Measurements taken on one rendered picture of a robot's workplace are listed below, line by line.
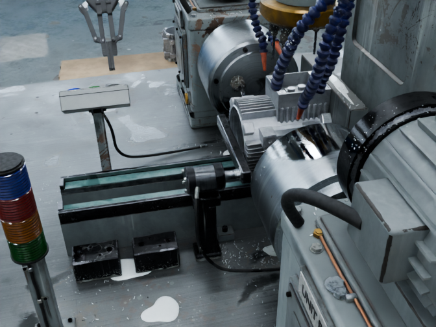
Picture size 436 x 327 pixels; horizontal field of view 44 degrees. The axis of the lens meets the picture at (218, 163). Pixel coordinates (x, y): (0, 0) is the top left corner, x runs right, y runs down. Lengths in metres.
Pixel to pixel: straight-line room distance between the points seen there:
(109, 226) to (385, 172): 0.77
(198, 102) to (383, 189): 1.12
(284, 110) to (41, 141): 0.86
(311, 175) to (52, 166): 0.92
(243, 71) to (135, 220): 0.48
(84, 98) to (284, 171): 0.62
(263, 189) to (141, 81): 1.16
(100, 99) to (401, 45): 0.71
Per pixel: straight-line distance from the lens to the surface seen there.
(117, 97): 1.37
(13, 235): 0.93
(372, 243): 0.60
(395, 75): 1.22
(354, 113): 1.13
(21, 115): 1.93
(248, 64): 1.40
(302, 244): 0.76
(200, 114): 1.70
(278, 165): 0.97
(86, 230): 1.26
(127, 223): 1.25
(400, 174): 0.63
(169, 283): 1.20
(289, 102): 1.18
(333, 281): 0.70
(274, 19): 1.10
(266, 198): 0.97
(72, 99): 1.38
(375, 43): 1.29
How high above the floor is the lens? 1.67
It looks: 34 degrees down
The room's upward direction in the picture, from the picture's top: 1 degrees counter-clockwise
